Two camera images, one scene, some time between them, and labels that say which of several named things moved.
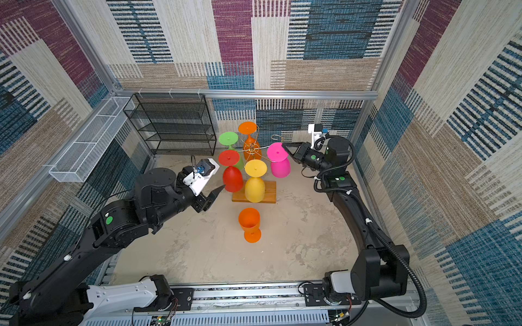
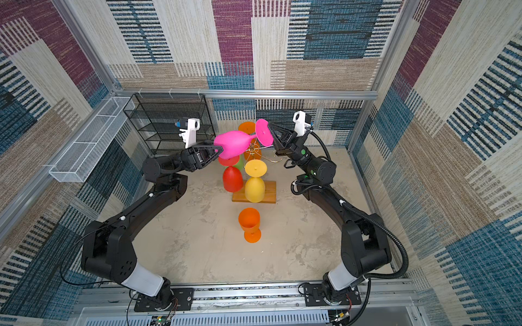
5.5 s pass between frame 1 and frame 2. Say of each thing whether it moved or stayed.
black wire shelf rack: stayed
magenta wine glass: moved
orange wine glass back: stayed
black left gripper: moved
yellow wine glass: stayed
